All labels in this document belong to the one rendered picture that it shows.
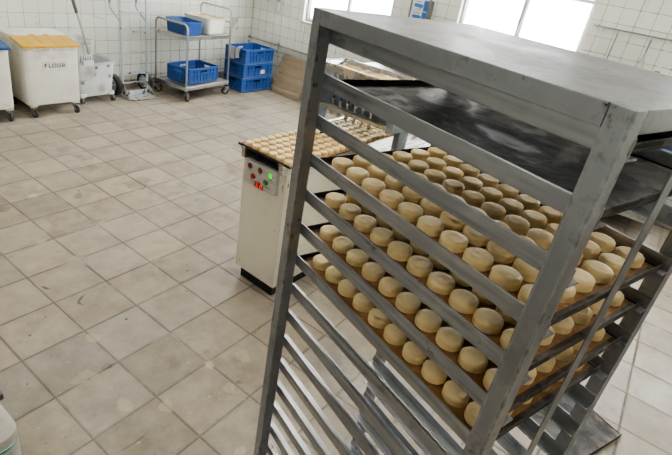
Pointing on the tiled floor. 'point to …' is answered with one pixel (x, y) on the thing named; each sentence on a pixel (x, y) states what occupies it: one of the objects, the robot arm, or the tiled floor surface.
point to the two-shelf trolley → (187, 57)
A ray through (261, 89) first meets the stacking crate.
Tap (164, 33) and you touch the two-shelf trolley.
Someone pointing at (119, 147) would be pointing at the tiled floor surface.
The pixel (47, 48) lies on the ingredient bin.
